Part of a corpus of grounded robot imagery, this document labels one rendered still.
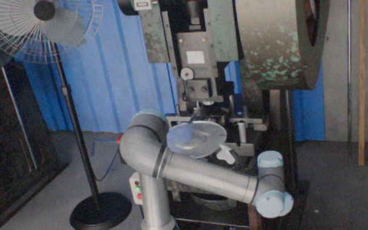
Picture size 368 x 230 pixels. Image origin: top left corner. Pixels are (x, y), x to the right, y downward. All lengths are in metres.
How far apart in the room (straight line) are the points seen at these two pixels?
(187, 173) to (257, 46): 0.48
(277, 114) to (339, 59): 0.97
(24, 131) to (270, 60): 2.11
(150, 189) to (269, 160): 0.38
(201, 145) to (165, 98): 1.72
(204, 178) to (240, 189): 0.10
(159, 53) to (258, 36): 0.57
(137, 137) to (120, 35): 2.21
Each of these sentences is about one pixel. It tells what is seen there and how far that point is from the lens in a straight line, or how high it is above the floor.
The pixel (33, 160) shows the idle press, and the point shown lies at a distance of 3.36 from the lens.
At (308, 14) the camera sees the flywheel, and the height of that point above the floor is 1.14.
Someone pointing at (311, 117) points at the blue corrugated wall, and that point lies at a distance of 3.26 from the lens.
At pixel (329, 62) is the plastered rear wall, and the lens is 3.12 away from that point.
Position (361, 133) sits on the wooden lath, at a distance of 3.02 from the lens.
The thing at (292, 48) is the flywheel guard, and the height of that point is 1.19.
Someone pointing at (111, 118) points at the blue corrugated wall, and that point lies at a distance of 3.80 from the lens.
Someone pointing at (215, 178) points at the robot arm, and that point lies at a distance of 1.26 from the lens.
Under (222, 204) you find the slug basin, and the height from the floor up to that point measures 0.38.
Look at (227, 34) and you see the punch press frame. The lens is 1.79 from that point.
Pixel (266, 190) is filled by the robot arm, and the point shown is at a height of 0.92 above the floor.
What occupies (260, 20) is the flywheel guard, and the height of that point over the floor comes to 1.29.
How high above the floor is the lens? 1.65
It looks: 25 degrees down
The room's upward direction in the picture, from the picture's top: 10 degrees counter-clockwise
